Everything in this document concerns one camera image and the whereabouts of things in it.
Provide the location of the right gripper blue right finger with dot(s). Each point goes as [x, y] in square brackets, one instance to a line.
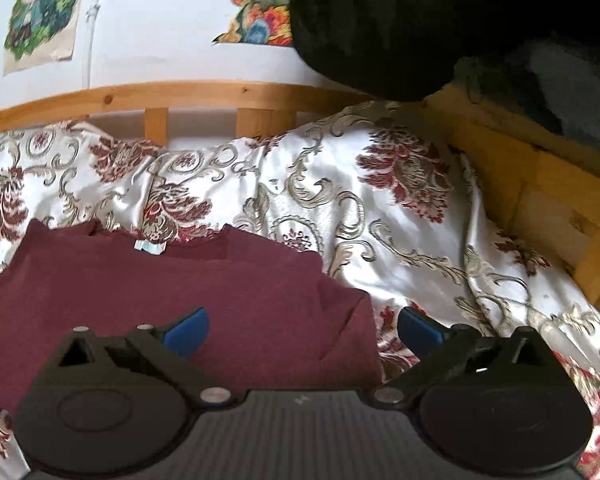
[442, 352]

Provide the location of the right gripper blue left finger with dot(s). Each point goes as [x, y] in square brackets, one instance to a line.
[168, 349]

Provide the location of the maroon long-sleeve sweater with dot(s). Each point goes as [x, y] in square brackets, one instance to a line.
[277, 320]

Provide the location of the white floral satin bedspread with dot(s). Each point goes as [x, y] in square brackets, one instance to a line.
[390, 209]

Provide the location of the black hanging coat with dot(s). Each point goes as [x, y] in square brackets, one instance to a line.
[540, 56]

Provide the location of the anime character poster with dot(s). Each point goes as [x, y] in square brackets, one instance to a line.
[40, 32]

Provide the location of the wooden bed frame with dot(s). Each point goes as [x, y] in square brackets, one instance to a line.
[540, 187]

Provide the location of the white wall pipe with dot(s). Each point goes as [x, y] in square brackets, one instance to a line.
[90, 24]

